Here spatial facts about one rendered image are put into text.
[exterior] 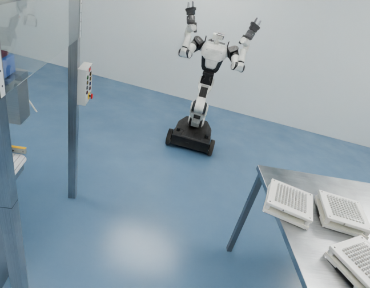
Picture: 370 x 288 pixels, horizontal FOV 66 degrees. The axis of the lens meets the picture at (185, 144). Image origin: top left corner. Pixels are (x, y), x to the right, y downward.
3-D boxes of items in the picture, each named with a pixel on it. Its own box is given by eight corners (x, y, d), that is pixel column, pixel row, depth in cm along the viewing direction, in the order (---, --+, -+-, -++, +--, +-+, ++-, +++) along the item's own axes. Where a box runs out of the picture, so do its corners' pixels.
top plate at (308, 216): (311, 196, 168) (313, 194, 166) (311, 223, 147) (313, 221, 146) (270, 180, 173) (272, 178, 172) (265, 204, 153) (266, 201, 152)
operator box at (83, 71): (91, 96, 216) (92, 63, 203) (85, 106, 202) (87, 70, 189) (83, 95, 216) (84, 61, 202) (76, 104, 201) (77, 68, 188)
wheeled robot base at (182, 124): (176, 122, 403) (181, 100, 386) (212, 132, 401) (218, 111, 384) (167, 144, 348) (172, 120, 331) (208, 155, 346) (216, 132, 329)
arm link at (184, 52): (183, 35, 297) (177, 53, 297) (191, 37, 293) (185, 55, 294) (186, 40, 307) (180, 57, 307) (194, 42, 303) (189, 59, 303)
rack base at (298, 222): (308, 203, 170) (309, 200, 169) (307, 230, 150) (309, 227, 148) (268, 186, 175) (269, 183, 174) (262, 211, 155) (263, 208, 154)
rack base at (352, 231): (353, 210, 174) (355, 207, 173) (367, 240, 153) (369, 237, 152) (313, 198, 176) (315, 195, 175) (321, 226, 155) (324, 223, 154)
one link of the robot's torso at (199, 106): (189, 112, 333) (199, 78, 347) (204, 116, 333) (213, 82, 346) (190, 107, 319) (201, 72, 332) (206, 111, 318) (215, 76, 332)
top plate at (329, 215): (357, 203, 171) (359, 201, 170) (371, 234, 150) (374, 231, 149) (317, 191, 173) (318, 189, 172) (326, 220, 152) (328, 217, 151)
